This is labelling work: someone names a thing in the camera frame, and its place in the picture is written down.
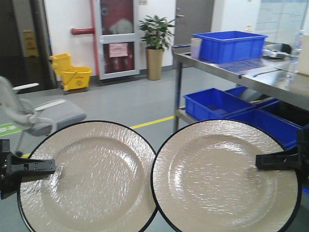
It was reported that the fire hose cabinet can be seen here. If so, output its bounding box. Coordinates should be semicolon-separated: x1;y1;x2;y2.
91;0;140;81

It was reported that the glossy cream plate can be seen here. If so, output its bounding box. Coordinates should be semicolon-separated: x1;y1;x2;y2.
151;119;301;232
17;121;157;232

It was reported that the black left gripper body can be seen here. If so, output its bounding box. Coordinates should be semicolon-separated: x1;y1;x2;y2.
0;139;22;200

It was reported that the potted plant gold pot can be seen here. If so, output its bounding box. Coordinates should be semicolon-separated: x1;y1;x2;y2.
139;15;175;81

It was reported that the blue crate lower shelf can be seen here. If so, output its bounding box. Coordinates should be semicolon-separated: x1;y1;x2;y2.
184;88;254;120

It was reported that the blue crate on table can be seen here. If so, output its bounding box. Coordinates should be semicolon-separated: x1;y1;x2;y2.
193;30;267;64

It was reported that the yellow mop bucket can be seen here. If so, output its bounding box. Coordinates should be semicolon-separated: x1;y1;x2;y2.
50;53;92;91

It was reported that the grey office chair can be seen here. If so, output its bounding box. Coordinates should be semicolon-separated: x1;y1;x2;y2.
0;76;86;156

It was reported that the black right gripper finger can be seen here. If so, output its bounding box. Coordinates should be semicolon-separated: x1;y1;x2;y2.
255;149;302;171

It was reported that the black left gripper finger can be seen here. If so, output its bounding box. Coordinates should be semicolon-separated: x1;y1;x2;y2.
11;155;56;178

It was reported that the steel work table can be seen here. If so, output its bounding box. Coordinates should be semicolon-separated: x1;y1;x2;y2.
172;44;309;131

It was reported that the yellow wet floor sign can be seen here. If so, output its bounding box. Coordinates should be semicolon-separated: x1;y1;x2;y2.
23;30;39;57

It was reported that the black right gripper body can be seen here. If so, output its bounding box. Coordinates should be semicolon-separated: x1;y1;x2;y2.
296;128;309;169

